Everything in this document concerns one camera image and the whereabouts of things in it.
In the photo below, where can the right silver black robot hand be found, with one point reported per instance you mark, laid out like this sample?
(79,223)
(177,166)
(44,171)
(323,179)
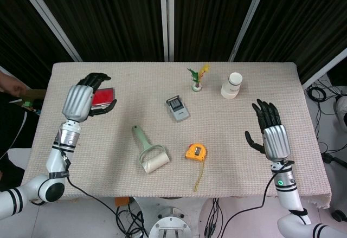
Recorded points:
(275,143)

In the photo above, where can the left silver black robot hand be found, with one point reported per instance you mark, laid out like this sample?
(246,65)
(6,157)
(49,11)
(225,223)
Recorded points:
(77,101)

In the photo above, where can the red ink pad tin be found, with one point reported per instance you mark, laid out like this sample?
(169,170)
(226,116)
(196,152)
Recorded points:
(104,95)

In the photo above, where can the orange tape measure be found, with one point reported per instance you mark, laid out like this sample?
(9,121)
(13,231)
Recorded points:
(195,152)

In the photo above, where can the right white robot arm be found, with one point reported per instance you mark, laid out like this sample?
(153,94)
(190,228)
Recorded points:
(288,192)

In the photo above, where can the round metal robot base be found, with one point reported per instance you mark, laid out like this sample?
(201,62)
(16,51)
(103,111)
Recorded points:
(171,225)

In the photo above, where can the brown cardboard box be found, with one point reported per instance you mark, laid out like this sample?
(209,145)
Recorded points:
(33,94)

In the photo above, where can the black stand foot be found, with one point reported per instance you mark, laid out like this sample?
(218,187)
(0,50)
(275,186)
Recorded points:
(332,159)

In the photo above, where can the person's bare hand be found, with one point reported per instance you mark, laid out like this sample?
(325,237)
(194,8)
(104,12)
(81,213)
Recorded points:
(11,84)

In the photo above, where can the white plastic bottle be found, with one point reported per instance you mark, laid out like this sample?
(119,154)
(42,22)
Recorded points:
(230,87)

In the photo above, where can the beige woven tablecloth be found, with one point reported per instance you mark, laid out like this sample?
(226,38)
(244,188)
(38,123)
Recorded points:
(151,135)

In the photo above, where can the black caster wheel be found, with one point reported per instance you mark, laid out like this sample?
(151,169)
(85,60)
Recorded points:
(337,215)

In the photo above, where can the green lint roller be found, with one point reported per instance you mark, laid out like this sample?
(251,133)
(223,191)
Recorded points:
(154,158)

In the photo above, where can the green yellow feather shuttlecock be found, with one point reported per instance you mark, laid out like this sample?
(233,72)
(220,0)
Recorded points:
(197,82)

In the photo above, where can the grey date stamp device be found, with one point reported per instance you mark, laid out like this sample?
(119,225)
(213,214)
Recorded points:
(179,110)

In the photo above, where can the orange box under table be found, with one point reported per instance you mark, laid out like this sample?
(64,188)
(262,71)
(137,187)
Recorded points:
(122,201)

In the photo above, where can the white partition post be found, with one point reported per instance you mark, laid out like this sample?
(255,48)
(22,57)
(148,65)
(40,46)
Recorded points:
(250,18)
(167,18)
(48,18)
(325,67)

